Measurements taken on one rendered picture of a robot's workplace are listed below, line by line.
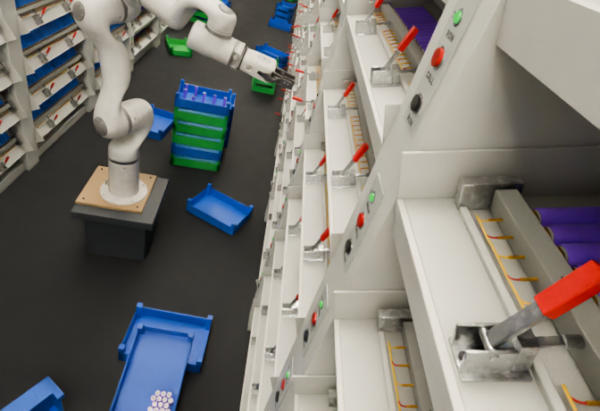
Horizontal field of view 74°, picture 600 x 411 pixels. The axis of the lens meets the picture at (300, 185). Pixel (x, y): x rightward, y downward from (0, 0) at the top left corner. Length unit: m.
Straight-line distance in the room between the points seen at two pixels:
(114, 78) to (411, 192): 1.34
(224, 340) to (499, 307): 1.53
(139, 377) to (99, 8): 1.24
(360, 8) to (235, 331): 1.34
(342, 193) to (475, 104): 0.38
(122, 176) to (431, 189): 1.52
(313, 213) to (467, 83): 0.64
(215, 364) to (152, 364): 0.24
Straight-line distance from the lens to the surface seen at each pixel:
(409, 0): 1.03
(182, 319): 1.78
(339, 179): 0.68
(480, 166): 0.38
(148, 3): 1.37
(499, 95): 0.35
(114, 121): 1.60
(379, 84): 0.61
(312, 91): 1.53
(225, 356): 1.74
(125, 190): 1.82
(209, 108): 2.34
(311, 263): 0.81
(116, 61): 1.58
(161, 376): 1.63
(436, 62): 0.37
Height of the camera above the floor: 1.51
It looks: 35 degrees down
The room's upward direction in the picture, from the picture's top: 18 degrees clockwise
